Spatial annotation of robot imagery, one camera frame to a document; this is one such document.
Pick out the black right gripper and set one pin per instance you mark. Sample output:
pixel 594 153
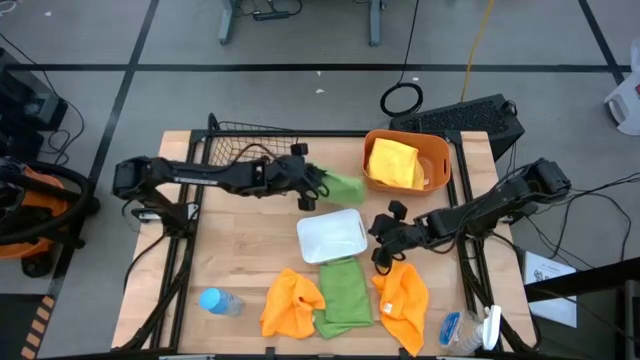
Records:
pixel 407 227

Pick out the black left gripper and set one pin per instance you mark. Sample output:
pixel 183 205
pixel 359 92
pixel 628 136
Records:
pixel 295 175

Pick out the green microfiber towel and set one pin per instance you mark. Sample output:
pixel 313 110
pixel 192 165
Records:
pixel 345 297
pixel 345 190

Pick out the orange microfiber towel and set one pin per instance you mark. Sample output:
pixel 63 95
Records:
pixel 405 305
pixel 290 305

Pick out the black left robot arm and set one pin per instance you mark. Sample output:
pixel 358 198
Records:
pixel 200 177

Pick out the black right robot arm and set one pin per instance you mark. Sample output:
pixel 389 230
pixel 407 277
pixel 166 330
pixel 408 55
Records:
pixel 500 200

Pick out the white plastic basket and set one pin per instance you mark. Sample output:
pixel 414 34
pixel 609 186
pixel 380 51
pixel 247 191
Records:
pixel 332 237

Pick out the orange plastic basket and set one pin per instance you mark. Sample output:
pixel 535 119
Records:
pixel 435 170

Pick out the clear spray bottle white trigger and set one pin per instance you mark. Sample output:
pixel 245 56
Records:
pixel 465 332

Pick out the clear water bottle blue cap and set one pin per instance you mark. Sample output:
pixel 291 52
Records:
pixel 220 301

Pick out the grey desk leg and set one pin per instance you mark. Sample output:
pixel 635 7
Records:
pixel 226 22
pixel 375 22

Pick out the white paper sheet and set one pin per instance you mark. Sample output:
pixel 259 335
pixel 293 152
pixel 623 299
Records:
pixel 547 280

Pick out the black power strip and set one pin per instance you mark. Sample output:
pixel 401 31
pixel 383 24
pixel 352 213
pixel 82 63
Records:
pixel 270 15

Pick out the black desk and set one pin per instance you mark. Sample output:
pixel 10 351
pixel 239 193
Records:
pixel 600 300

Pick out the white plastic stool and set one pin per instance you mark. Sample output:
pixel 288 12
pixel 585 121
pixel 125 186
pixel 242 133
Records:
pixel 625 100

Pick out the orange and black vacuum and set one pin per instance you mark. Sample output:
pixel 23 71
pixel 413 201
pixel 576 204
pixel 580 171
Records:
pixel 35 210

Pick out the black equipment box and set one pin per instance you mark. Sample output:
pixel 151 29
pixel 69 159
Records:
pixel 25 100

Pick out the black metal table frame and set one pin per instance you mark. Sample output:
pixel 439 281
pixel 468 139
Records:
pixel 185 260

